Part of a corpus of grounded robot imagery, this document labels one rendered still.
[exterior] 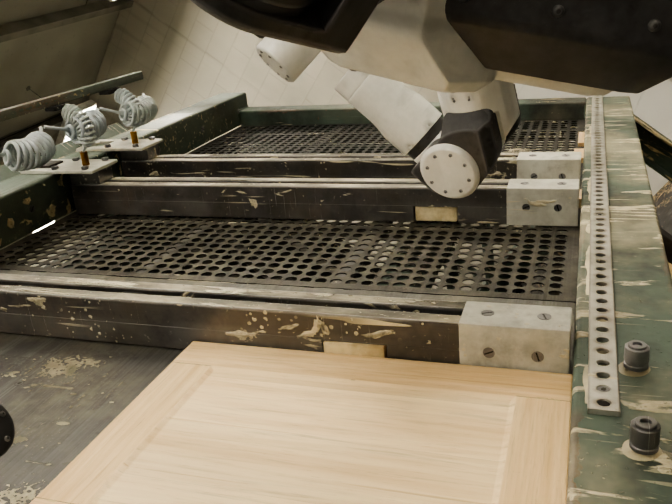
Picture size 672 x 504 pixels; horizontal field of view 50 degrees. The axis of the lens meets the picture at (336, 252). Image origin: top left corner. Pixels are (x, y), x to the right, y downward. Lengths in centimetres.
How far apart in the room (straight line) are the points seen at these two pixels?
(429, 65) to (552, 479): 40
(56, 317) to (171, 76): 607
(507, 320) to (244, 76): 596
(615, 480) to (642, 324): 29
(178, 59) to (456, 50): 653
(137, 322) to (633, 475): 66
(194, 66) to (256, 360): 610
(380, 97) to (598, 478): 52
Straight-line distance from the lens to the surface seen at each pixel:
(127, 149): 183
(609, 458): 70
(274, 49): 95
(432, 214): 139
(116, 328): 107
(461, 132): 88
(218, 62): 681
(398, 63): 53
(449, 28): 52
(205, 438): 81
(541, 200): 135
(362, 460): 74
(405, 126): 94
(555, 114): 225
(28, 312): 115
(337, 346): 92
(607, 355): 84
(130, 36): 726
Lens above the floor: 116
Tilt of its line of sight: 2 degrees up
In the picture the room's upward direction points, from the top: 54 degrees counter-clockwise
